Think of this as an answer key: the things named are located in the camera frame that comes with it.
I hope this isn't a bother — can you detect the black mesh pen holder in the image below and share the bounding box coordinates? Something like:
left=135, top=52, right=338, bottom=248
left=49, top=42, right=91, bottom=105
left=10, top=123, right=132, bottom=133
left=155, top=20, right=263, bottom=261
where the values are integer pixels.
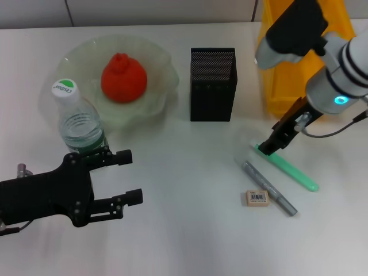
left=189, top=47, right=239, bottom=122

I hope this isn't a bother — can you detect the right wrist camera housing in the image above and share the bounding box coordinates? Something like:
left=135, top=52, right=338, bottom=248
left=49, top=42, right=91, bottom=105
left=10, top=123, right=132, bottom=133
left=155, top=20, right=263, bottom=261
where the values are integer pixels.
left=255, top=0, right=329, bottom=70

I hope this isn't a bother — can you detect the orange fruit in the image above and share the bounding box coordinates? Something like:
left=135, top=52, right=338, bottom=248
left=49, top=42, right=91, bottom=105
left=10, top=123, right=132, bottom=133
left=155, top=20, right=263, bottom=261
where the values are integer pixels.
left=100, top=52, right=148, bottom=104

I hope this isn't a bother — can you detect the yellow plastic storage bin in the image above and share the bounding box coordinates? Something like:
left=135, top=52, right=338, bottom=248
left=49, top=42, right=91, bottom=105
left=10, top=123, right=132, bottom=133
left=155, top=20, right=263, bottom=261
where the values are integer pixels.
left=256, top=0, right=357, bottom=118

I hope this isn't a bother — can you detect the grey pen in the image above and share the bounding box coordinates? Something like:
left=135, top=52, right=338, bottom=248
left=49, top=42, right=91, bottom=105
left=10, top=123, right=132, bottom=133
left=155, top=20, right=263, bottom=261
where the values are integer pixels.
left=234, top=156, right=298, bottom=218

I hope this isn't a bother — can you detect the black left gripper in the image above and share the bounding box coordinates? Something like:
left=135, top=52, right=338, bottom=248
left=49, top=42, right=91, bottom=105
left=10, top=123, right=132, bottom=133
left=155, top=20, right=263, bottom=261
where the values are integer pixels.
left=0, top=145, right=144, bottom=228

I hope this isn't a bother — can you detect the mint green pen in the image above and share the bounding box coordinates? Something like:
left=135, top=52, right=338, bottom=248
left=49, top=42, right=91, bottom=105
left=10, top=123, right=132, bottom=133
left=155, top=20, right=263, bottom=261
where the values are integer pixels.
left=249, top=142, right=319, bottom=193

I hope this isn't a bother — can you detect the clear glass fruit plate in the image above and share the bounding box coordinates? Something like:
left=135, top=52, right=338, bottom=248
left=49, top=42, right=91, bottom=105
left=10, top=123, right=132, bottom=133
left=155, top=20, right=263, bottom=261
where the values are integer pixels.
left=39, top=33, right=181, bottom=136

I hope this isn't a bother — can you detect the beige barcode eraser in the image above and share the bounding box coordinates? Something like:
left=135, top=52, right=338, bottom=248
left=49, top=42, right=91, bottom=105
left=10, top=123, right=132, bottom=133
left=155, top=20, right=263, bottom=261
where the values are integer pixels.
left=241, top=189, right=271, bottom=208

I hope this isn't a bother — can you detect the clear green-label water bottle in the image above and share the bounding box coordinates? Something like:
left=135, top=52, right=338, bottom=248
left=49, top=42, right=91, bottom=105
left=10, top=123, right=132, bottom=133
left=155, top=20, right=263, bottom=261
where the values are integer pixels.
left=51, top=78, right=112, bottom=158

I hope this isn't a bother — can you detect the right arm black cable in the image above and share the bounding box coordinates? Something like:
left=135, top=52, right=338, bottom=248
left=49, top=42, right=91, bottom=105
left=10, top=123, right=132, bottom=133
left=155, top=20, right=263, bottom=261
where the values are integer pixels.
left=294, top=110, right=368, bottom=139

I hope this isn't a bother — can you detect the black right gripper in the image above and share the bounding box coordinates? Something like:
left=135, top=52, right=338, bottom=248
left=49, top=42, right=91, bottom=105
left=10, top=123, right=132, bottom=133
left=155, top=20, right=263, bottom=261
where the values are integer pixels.
left=259, top=96, right=324, bottom=157

